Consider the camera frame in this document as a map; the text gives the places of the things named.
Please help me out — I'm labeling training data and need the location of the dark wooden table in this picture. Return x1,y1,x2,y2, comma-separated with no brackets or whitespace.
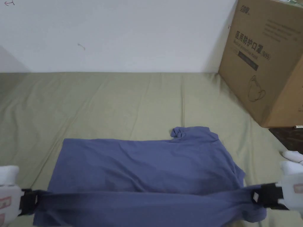
269,126,303,155

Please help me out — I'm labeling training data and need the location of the dark blue shirt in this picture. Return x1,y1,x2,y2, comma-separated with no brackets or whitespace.
32,127,269,227

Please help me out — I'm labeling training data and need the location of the brown cardboard carton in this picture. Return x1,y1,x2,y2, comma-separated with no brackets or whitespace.
217,0,303,129

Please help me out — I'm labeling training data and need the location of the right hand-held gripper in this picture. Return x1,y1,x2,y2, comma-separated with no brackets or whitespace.
250,151,303,213

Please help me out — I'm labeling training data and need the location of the bed with pale green sheet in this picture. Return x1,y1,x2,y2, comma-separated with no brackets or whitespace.
0,71,303,227

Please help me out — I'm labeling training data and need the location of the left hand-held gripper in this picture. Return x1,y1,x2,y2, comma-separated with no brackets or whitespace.
0,165,40,227

